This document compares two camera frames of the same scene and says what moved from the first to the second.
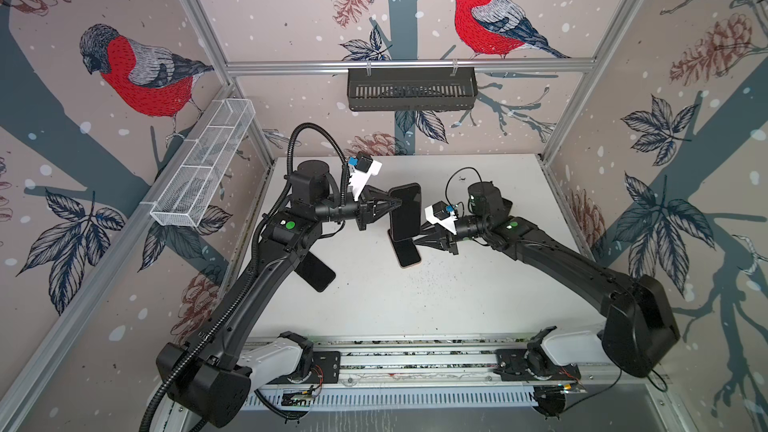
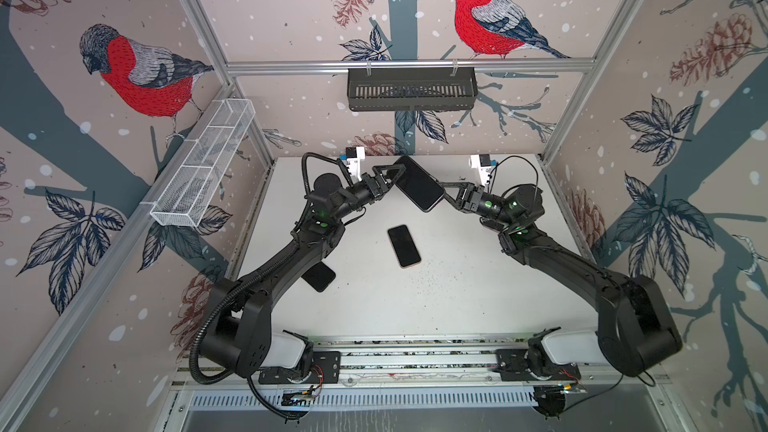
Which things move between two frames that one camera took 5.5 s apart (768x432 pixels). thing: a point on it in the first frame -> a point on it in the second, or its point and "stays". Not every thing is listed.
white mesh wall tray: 203,162 stays
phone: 404,250 stays
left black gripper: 366,205 -> 373,185
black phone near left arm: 316,272 stays
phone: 406,219 -> 421,188
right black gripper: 439,241 -> 471,197
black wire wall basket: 405,89 stays
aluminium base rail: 450,363 stays
